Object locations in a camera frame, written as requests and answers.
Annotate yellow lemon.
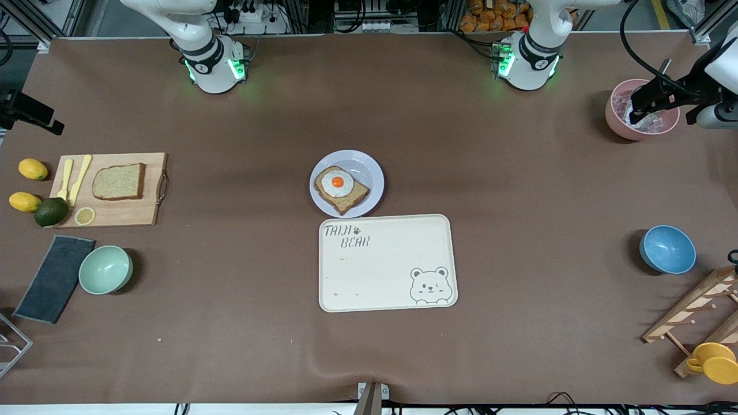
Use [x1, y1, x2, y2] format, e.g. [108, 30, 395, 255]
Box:
[18, 159, 48, 181]
[9, 192, 43, 213]

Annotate mint green bowl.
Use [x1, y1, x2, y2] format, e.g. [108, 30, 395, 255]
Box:
[78, 245, 134, 296]

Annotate dark green avocado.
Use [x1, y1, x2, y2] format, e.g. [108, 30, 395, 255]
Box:
[34, 197, 70, 228]

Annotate pink bowl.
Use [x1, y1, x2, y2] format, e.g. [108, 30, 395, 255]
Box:
[605, 78, 681, 141]

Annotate blue bowl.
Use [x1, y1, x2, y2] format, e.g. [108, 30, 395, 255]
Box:
[639, 225, 697, 275]

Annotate cream tray with bear print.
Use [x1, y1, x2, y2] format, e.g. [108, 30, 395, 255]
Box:
[319, 214, 458, 313]

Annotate wooden drying rack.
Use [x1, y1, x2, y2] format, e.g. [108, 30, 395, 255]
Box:
[642, 265, 738, 378]

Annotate yellow plastic fork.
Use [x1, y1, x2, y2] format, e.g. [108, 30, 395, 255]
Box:
[57, 159, 74, 201]

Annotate fried egg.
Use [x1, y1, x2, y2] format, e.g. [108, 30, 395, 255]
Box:
[321, 170, 355, 198]

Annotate white power strip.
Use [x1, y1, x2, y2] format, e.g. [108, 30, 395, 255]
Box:
[218, 5, 289, 35]

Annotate wooden cutting board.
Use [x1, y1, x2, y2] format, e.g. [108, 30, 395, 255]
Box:
[50, 152, 169, 228]

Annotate aluminium frame rail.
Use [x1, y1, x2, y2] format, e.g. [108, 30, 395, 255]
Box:
[12, 0, 87, 54]
[689, 0, 738, 47]

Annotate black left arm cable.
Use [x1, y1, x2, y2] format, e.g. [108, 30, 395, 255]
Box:
[621, 0, 710, 99]

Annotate yellow plastic knife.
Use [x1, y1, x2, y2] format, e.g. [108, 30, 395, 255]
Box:
[69, 154, 93, 206]

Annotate brown bread slice under egg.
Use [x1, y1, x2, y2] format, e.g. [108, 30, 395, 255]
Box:
[314, 166, 371, 216]

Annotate pale round plate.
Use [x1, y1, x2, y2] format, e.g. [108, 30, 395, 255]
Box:
[310, 150, 385, 218]

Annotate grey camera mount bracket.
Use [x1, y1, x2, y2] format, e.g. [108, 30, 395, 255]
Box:
[353, 382, 390, 415]

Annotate brown bread slice plain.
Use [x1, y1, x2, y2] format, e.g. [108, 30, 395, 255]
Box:
[92, 163, 146, 201]

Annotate grey metal wire rack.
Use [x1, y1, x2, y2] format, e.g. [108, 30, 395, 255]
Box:
[0, 311, 33, 379]

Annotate yellow cup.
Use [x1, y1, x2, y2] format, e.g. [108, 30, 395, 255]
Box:
[686, 342, 738, 385]

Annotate clear ice cubes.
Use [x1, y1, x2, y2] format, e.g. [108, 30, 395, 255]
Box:
[613, 92, 678, 134]

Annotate dark grey cloth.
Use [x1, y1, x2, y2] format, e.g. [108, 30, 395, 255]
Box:
[13, 235, 96, 325]

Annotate orange snack packages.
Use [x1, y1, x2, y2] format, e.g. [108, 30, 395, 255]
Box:
[460, 0, 577, 32]

